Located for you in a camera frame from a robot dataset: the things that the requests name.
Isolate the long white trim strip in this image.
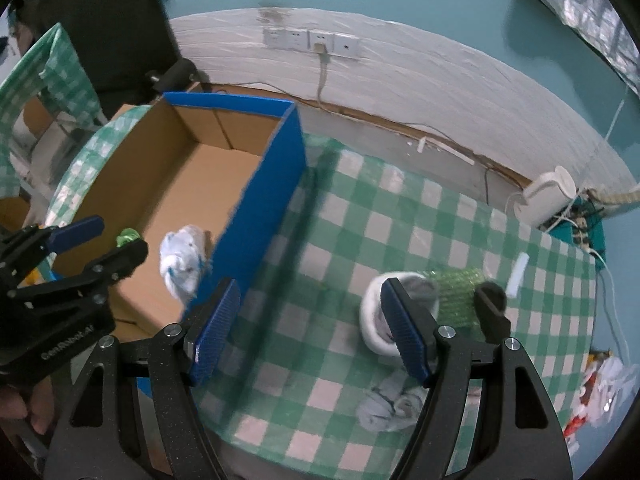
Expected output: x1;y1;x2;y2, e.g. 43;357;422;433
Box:
427;137;476;165

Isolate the white electric kettle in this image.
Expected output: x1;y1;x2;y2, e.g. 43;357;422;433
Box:
515;166;578;228

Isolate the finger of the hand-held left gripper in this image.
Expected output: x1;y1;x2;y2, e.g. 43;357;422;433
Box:
10;237;150;307
37;215;106;257

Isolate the grey sock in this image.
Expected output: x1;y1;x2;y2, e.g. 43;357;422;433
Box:
355;372;431;433

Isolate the beige plug cable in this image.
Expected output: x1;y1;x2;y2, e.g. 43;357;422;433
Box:
315;42;332;108

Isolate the large black object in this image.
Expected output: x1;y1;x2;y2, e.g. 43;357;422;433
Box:
10;0;181;106

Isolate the rope-wrapped pipe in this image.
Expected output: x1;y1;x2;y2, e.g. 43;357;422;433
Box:
585;187;640;211

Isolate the black sock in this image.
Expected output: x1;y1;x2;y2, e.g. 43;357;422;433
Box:
474;282;512;341

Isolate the brown cardboard carton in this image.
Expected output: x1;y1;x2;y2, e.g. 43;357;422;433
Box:
22;96;56;137

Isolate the blue board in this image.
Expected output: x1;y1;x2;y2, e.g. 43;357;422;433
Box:
50;91;308;396

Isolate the person's left hand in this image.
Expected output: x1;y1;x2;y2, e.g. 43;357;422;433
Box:
0;377;57;436

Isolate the green checked chair cover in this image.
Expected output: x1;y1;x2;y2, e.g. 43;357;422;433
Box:
0;22;103;201

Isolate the green checked tablecloth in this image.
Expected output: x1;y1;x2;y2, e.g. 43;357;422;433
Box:
45;105;598;466

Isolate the white sock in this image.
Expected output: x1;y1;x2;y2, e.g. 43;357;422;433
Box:
359;271;441;358

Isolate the white plastic bar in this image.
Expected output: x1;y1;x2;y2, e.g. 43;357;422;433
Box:
505;253;530;297

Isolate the green sponge cloth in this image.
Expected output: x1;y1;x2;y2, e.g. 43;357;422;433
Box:
422;267;488;331

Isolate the white and blue sock ball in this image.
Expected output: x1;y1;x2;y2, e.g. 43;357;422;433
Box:
159;225;211;306

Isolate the silver foil sheet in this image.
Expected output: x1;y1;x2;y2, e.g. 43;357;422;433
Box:
492;0;640;96

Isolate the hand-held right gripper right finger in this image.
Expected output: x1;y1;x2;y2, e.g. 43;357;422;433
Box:
380;277;573;480

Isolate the power strip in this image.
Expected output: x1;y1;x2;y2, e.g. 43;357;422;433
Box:
570;210;601;256

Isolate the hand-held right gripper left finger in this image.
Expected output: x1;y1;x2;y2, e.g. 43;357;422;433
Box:
47;277;242;480

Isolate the teal storage box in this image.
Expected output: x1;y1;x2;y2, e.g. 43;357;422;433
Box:
545;205;608;271

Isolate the white plastic bag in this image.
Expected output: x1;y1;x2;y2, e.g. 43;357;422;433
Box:
562;350;638;453

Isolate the white cable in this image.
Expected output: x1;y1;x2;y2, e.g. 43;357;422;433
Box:
575;85;631;201

